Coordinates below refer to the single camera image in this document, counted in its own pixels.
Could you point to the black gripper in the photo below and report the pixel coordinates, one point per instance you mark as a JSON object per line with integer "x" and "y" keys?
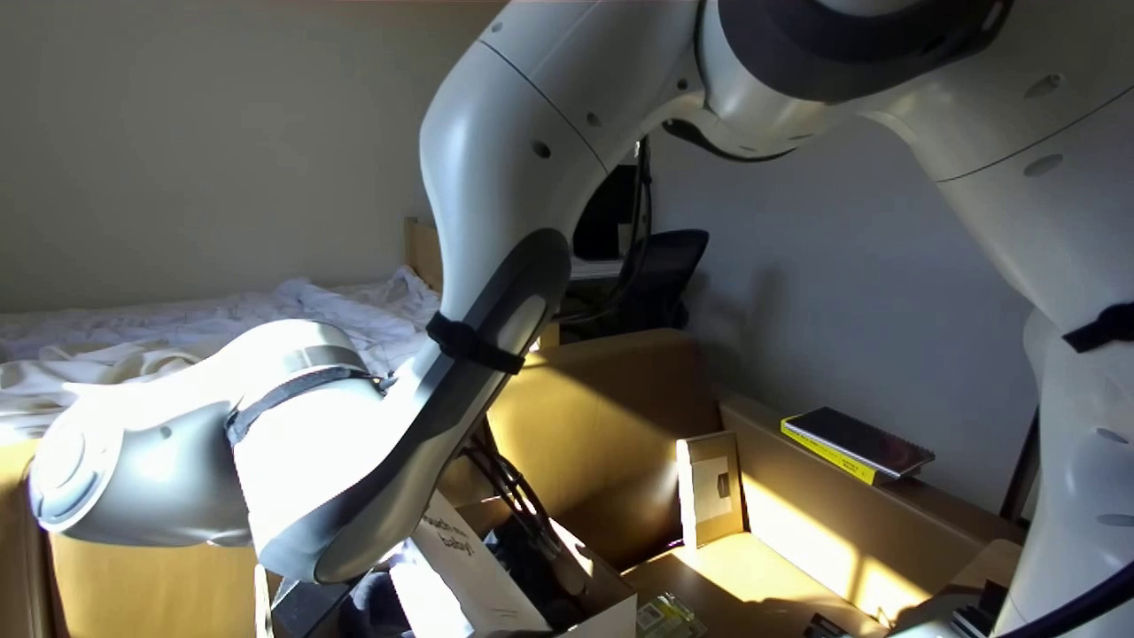
{"x": 533, "y": 553}

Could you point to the white paper sheet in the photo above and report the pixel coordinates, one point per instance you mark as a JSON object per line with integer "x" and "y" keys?
{"x": 464, "y": 580}

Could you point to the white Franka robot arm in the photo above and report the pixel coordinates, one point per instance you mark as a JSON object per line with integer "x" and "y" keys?
{"x": 498, "y": 179}

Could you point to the large cardboard box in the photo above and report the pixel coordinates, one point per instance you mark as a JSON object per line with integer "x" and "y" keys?
{"x": 614, "y": 413}

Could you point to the dark book with yellow edge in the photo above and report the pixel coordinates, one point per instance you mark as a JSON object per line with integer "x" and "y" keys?
{"x": 850, "y": 443}

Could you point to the small green clear packet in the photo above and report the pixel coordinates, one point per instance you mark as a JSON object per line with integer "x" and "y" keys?
{"x": 672, "y": 616}

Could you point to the black office chair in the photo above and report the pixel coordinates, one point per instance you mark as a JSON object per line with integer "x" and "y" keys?
{"x": 666, "y": 269}

